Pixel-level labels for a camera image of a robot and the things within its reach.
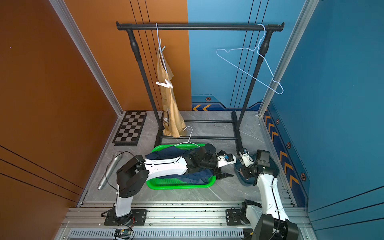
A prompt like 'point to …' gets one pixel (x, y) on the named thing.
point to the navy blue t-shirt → (173, 152)
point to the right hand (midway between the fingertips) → (247, 166)
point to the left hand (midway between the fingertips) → (233, 163)
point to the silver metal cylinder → (113, 165)
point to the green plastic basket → (172, 183)
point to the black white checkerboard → (129, 131)
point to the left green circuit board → (122, 233)
